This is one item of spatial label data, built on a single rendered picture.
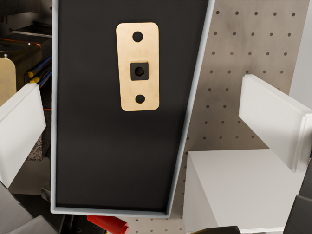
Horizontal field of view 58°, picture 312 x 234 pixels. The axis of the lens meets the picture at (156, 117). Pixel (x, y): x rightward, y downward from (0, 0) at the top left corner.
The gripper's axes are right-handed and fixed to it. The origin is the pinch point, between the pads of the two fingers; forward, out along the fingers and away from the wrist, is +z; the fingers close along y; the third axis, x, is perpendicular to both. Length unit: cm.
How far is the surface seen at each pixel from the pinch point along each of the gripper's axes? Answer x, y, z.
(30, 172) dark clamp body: -16.2, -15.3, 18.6
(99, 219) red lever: -20.1, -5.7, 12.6
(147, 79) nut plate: -0.9, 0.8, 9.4
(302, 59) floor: -26, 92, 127
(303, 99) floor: -49, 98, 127
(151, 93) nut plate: -2.6, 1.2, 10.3
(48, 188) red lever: -18.4, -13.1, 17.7
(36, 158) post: -12.8, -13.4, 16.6
